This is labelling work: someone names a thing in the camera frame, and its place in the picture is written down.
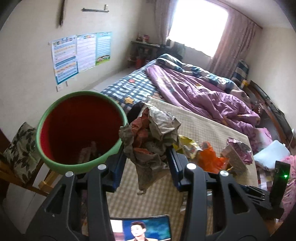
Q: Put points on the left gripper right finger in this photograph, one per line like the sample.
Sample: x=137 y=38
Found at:
x=217 y=208

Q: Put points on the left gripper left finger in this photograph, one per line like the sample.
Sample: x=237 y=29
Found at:
x=59 y=216

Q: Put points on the orange plastic bag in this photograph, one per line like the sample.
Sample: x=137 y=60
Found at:
x=208 y=161

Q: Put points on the yellow carton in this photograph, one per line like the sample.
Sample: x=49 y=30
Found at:
x=187 y=147

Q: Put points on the brown paper bag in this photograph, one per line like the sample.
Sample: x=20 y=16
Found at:
x=146 y=140

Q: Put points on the red green trash bin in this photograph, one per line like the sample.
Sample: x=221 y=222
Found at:
x=80 y=131

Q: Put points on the white pillow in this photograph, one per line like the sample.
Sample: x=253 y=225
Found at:
x=268 y=156

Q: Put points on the pink foil wrapper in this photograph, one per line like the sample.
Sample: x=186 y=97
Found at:
x=242 y=149

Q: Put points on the woven straw bed mat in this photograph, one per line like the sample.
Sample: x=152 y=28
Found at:
x=163 y=197

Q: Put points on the floral leaf cushion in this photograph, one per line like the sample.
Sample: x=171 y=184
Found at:
x=22 y=154

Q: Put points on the smartphone showing video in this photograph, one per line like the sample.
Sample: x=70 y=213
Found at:
x=145 y=228

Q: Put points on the dark wooden headboard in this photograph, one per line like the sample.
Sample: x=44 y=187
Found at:
x=271 y=116

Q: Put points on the purple quilt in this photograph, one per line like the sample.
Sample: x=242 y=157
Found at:
x=187 y=92

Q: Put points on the plaid pillow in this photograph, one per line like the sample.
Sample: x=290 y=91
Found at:
x=240 y=73

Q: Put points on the blue plaid bed sheet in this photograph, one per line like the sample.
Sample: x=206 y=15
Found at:
x=133 y=88

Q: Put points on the pink curtain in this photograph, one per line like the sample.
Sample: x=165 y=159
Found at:
x=235 y=43

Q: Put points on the dark side table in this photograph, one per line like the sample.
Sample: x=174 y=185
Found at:
x=142 y=51

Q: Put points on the blue educational wall poster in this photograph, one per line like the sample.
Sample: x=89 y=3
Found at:
x=64 y=56

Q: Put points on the white educational wall poster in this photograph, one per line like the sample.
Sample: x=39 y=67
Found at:
x=86 y=47

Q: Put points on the green educational wall poster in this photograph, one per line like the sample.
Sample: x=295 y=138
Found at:
x=103 y=47

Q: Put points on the long metal wall bracket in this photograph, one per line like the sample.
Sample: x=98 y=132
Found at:
x=61 y=13

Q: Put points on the short metal wall bracket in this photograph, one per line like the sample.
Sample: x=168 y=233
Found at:
x=104 y=10

